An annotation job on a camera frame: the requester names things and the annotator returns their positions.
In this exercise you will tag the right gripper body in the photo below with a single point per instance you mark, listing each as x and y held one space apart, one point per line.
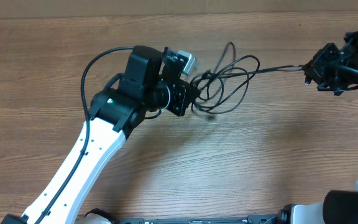
323 71

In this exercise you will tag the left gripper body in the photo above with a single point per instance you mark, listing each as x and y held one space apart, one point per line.
177 93

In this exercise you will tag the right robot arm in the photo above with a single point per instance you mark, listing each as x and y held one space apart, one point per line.
338 206

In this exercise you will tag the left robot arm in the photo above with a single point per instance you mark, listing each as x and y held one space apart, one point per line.
151 81

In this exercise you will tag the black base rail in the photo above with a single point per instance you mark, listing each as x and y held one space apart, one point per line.
98 216

